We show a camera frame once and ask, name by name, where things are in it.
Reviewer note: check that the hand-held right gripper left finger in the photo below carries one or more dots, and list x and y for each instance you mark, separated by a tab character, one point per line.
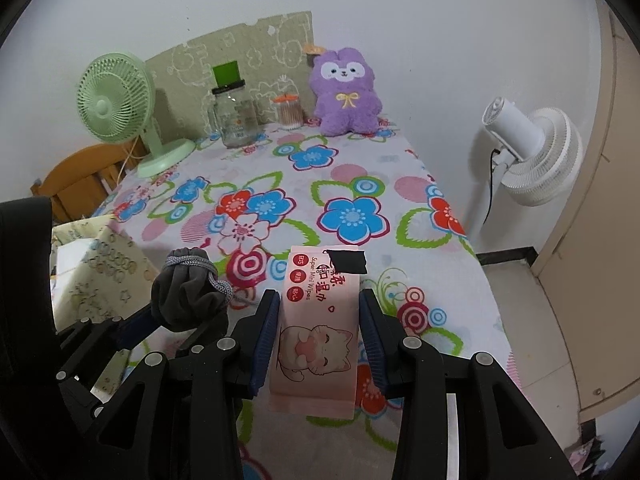
265	340

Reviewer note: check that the yellow patterned fabric storage box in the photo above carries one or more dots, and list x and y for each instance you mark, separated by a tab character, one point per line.
100	265

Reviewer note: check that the cartoon wet wipes packet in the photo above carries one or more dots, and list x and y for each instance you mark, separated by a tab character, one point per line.
315	310

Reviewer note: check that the floral tablecloth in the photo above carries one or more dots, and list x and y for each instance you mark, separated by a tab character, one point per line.
350	175

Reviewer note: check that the green patterned board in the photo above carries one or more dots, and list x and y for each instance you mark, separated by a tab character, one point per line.
250	45

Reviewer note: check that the beige wooden door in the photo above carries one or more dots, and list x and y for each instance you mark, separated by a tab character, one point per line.
600	210

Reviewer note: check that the green desk fan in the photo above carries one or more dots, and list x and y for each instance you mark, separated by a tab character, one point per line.
107	105

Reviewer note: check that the white floor fan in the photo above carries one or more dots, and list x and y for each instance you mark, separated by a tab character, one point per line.
545	160

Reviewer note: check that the purple plush bunny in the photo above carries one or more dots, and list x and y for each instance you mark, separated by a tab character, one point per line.
345	110

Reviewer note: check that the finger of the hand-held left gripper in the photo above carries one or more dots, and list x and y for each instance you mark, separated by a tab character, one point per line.
132	330
202	335

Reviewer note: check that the glass jar with green lid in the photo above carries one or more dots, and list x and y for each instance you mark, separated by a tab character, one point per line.
235	120

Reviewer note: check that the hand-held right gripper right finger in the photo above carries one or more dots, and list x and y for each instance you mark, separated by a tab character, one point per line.
375	345

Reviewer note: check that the cotton swab container orange lid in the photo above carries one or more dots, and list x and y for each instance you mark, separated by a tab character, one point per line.
289	115

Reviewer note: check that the wooden bed headboard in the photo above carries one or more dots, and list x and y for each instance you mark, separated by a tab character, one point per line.
75	175

